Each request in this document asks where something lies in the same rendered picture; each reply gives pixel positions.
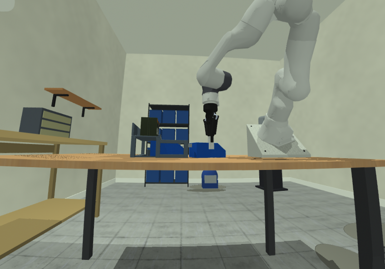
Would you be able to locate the dark green case with orange latches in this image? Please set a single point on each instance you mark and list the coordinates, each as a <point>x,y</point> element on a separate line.
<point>149,126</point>

